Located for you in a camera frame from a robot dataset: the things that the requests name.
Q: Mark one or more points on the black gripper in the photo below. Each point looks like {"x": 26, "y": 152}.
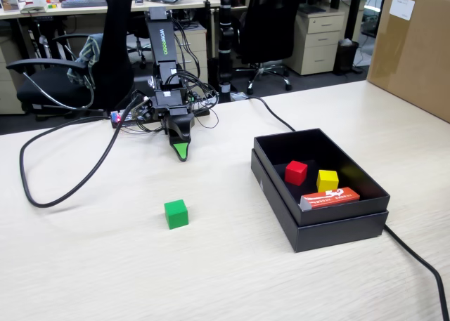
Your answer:
{"x": 168, "y": 99}

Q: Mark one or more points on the green wooden cube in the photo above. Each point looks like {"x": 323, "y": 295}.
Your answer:
{"x": 175, "y": 214}

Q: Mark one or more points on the black open box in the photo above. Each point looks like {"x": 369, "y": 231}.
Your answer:
{"x": 274, "y": 194}

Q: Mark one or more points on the black box tray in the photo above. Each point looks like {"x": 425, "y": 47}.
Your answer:
{"x": 316, "y": 149}

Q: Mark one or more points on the large cardboard box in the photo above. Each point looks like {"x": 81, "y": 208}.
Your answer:
{"x": 411, "y": 54}

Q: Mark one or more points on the circuit board with green terminals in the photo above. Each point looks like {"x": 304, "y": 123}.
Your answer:
{"x": 205, "y": 101}

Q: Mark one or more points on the controller board with red LED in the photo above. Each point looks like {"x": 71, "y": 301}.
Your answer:
{"x": 121, "y": 118}

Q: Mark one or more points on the beige drawer cabinet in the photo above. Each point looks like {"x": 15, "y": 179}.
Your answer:
{"x": 195, "y": 50}

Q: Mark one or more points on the black vertical pole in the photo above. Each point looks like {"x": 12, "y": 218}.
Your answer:
{"x": 225, "y": 36}

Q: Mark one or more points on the black high-back office chair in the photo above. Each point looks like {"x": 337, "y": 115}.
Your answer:
{"x": 112, "y": 54}

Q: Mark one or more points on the red wooden cube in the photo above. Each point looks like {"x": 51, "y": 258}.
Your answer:
{"x": 296, "y": 173}

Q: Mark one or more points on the striped green cloth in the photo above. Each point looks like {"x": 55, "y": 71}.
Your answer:
{"x": 88, "y": 55}

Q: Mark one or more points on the black mesh office chair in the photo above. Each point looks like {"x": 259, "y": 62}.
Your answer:
{"x": 267, "y": 26}

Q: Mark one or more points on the beige office desk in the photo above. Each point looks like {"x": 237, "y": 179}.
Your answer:
{"x": 123, "y": 6}

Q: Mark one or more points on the yellow wooden cube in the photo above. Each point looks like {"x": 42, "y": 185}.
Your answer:
{"x": 327, "y": 180}

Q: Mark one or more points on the orange rectangular carton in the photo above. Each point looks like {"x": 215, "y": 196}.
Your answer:
{"x": 330, "y": 198}

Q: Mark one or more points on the black keyboard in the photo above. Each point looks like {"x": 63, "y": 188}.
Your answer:
{"x": 83, "y": 3}

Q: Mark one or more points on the black trash bin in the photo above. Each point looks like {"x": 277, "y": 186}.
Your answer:
{"x": 346, "y": 55}

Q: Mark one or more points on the white shipping label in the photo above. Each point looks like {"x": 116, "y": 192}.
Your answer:
{"x": 401, "y": 7}

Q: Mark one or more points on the beige three-drawer pedestal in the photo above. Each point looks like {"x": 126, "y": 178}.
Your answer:
{"x": 316, "y": 43}

